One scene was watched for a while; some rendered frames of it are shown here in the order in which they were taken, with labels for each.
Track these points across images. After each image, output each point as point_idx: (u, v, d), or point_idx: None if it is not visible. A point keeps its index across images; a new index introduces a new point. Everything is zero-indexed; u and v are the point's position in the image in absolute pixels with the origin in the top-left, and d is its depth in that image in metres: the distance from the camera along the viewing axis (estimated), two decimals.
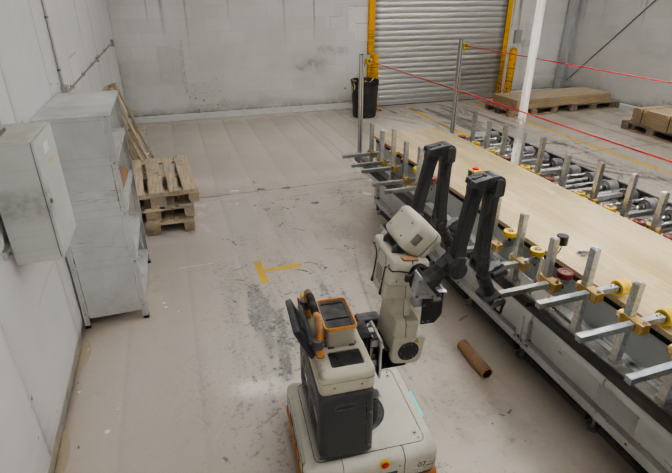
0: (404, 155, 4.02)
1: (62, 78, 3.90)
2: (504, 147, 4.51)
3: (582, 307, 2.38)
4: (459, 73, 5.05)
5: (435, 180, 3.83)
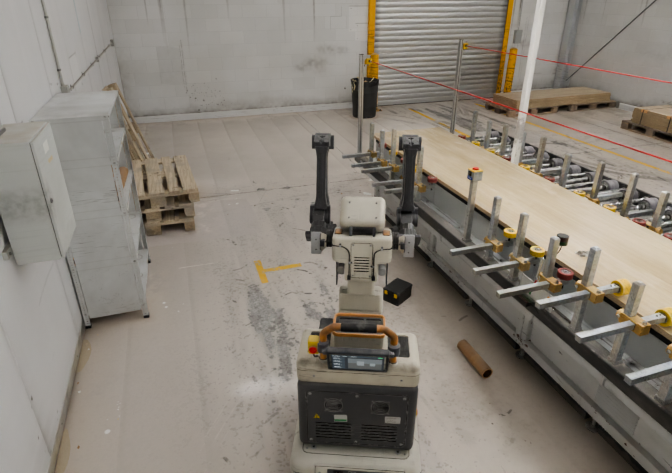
0: (404, 155, 4.02)
1: (62, 78, 3.90)
2: (504, 147, 4.51)
3: (582, 307, 2.38)
4: (459, 73, 5.05)
5: (435, 180, 3.83)
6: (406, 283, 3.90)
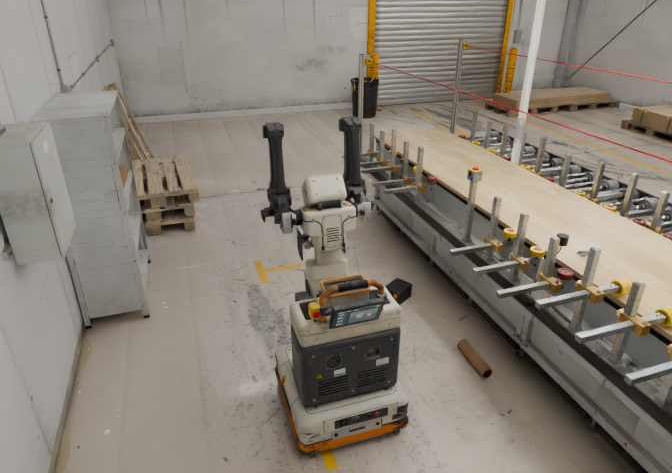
0: (404, 155, 4.02)
1: (62, 78, 3.90)
2: (504, 147, 4.51)
3: (582, 307, 2.38)
4: (459, 73, 5.05)
5: (435, 180, 3.83)
6: (406, 283, 3.90)
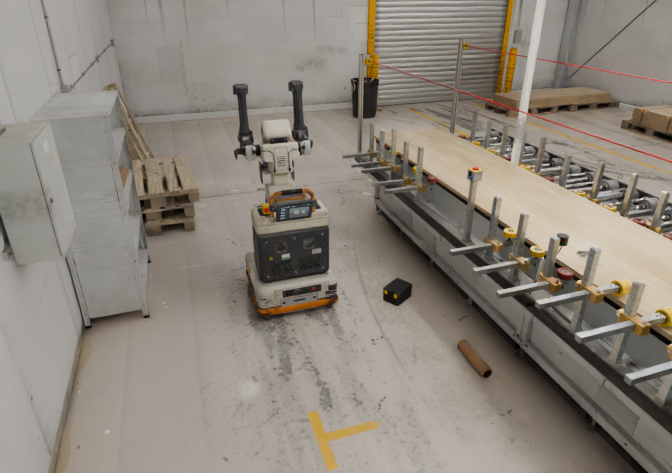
0: (404, 155, 4.02)
1: (62, 78, 3.90)
2: (504, 147, 4.51)
3: (582, 307, 2.38)
4: (459, 73, 5.05)
5: (435, 180, 3.83)
6: (406, 283, 3.90)
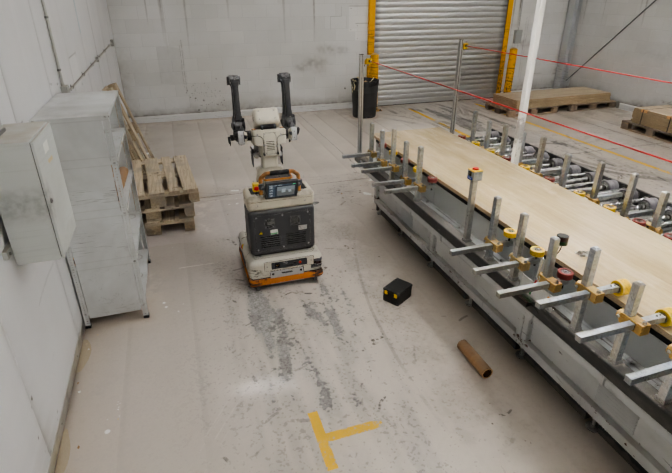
0: (404, 155, 4.02)
1: (62, 78, 3.90)
2: (504, 147, 4.51)
3: (582, 307, 2.38)
4: (459, 73, 5.05)
5: (435, 180, 3.83)
6: (406, 283, 3.90)
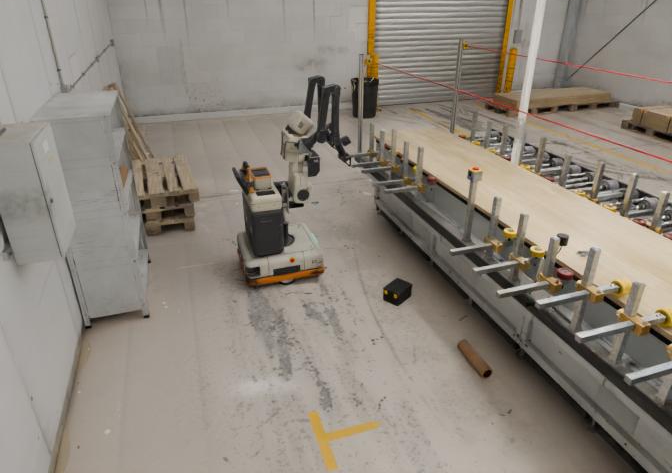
0: (404, 155, 4.02)
1: (62, 78, 3.90)
2: (504, 147, 4.51)
3: (582, 307, 2.38)
4: (459, 73, 5.05)
5: (435, 180, 3.83)
6: (406, 283, 3.90)
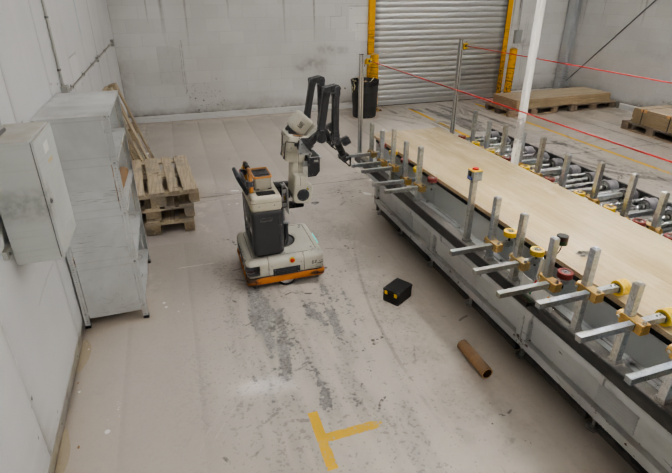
0: (404, 155, 4.02)
1: (62, 78, 3.90)
2: (504, 147, 4.51)
3: (582, 307, 2.38)
4: (459, 73, 5.05)
5: (435, 180, 3.83)
6: (406, 283, 3.90)
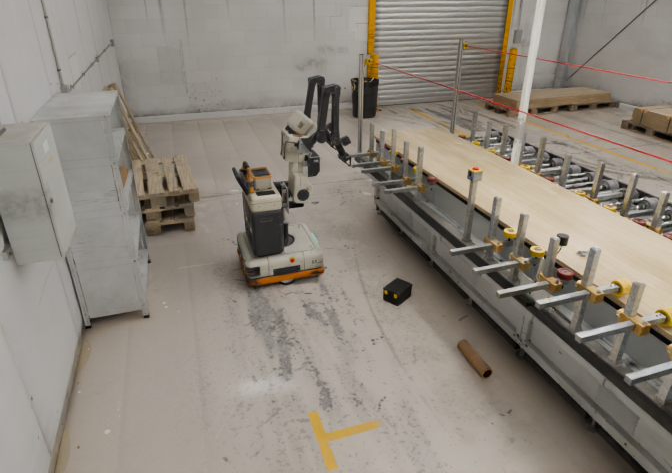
0: (404, 155, 4.02)
1: (62, 78, 3.90)
2: (504, 147, 4.51)
3: (582, 307, 2.38)
4: (459, 73, 5.05)
5: (435, 180, 3.83)
6: (406, 283, 3.90)
